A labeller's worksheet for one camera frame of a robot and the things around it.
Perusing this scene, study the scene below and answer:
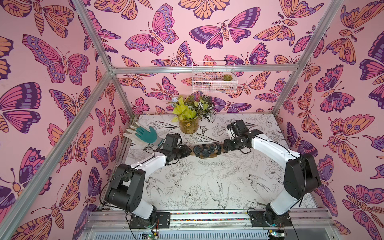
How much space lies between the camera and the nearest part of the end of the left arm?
691mm

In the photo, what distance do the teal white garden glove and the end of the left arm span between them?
0.31 metres

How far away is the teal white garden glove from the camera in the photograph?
1062 millimetres
